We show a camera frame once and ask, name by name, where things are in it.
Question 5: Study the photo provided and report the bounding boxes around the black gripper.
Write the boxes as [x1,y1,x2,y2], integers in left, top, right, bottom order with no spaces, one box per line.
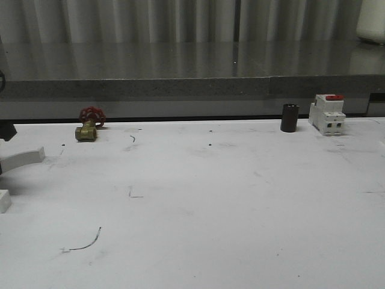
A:
[0,120,17,141]

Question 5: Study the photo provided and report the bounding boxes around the white half pipe clamp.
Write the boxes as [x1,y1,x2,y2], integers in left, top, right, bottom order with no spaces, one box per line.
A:
[1,146,45,214]

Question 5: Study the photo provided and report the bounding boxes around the grey stone counter ledge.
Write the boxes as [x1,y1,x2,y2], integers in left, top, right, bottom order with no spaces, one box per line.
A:
[1,40,384,120]

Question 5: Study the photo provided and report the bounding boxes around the brass valve red handwheel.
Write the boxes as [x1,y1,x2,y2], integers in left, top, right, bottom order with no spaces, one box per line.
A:
[75,107,106,141]

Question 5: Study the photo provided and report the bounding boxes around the black cylindrical capacitor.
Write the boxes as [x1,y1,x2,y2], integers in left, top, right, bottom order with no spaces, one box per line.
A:
[280,104,299,132]

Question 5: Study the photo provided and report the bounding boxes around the white container in background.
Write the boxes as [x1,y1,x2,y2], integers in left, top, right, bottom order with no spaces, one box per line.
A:
[356,0,385,45]

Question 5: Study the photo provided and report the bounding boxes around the white circuit breaker red switch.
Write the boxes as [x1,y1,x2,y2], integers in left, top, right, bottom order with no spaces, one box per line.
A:
[309,94,346,136]

